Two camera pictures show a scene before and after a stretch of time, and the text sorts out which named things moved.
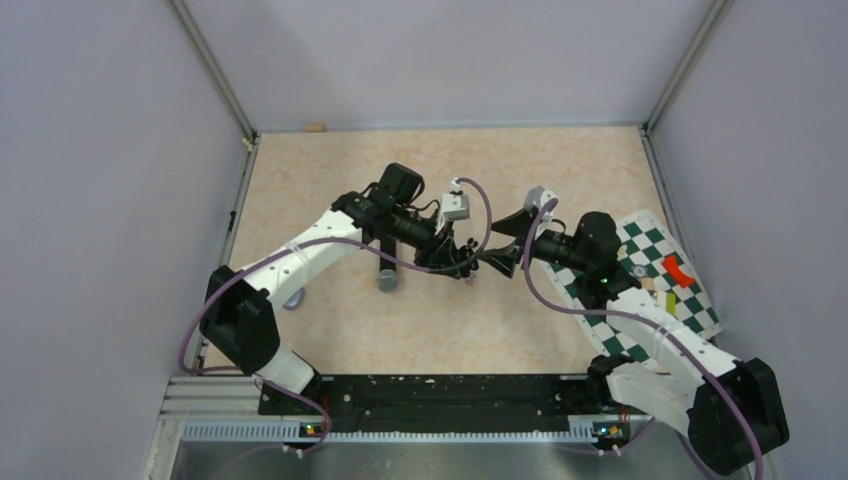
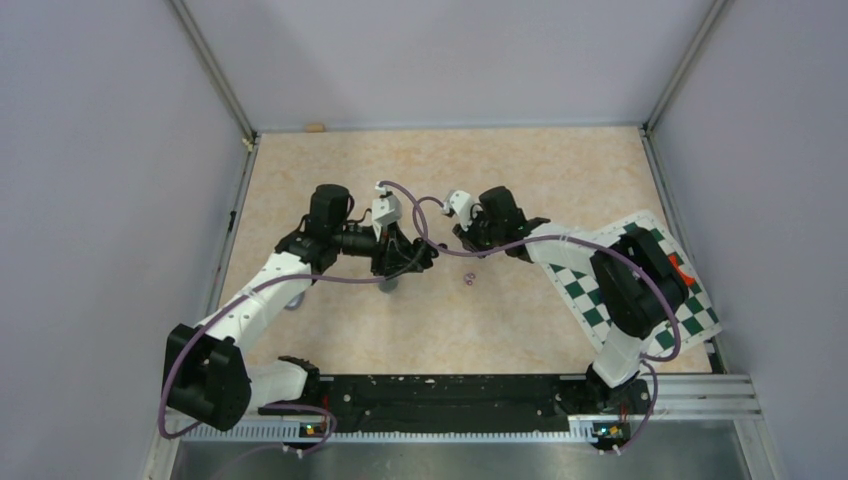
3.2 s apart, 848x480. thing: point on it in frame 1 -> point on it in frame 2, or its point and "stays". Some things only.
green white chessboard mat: (654, 263) stays
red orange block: (671, 264) stays
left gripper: (441, 256) -> (397, 254)
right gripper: (506, 257) -> (467, 236)
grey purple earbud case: (295, 301) stays
